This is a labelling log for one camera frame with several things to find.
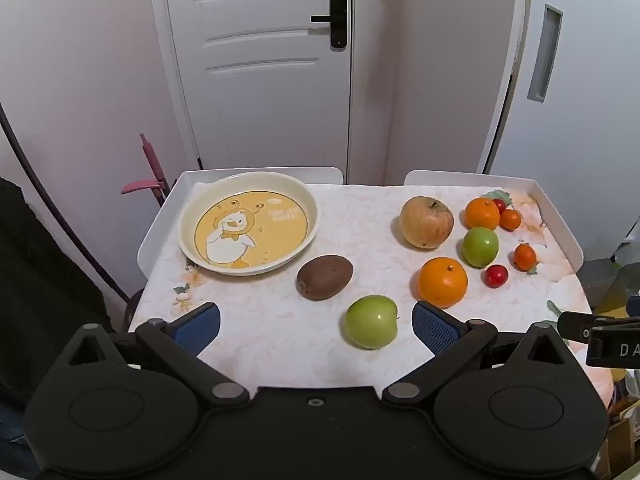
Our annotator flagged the white panel door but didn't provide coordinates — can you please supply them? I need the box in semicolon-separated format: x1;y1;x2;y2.
147;0;357;184

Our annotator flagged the yellow red apple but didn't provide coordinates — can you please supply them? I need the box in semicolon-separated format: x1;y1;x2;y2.
399;196;455;250

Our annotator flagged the black door lock handle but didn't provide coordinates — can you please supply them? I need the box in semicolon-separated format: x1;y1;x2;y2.
310;0;349;51

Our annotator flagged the white rimmed table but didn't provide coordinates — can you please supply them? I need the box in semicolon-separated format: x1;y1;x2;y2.
127;166;586;341

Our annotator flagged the bright green apple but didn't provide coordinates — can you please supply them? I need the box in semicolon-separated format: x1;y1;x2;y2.
461;227;500;267

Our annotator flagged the white tray table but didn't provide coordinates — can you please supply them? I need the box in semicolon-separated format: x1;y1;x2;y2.
134;182;593;389

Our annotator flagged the dark curved pole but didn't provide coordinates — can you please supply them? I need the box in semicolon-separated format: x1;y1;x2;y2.
0;102;132;302

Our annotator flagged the medium orange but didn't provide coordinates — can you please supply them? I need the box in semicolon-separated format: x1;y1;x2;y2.
464;198;501;231

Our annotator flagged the brown kiwi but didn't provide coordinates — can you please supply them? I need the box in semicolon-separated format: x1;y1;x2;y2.
296;255;354;301

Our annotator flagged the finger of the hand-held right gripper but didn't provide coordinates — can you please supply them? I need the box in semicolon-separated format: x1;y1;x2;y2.
557;311;598;344
595;295;640;331

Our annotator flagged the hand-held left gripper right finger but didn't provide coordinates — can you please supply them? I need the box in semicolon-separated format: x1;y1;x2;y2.
382;300;572;409

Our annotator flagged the pale green apple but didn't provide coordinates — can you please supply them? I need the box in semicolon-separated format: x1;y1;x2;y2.
343;295;399;350

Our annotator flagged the small red cherry tomato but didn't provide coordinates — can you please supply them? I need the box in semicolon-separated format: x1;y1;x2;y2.
482;264;509;289

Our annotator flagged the pink plastic tool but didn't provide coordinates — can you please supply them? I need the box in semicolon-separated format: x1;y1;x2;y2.
121;133;169;209

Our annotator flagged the white sliding door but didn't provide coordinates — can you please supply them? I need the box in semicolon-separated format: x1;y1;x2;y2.
477;0;640;263

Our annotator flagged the large orange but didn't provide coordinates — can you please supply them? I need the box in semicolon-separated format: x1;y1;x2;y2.
418;257;469;309

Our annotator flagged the duck print plate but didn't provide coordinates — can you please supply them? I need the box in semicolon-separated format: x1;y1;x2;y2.
178;171;320;277

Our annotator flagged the dark cloth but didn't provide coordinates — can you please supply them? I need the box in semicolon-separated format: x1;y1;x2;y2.
0;176;132;411

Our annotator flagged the grey recessed door handle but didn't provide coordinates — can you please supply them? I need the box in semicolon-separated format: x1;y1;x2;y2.
527;4;564;104

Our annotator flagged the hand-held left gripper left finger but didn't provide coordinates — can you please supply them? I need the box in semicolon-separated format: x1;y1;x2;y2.
64;302;251;409

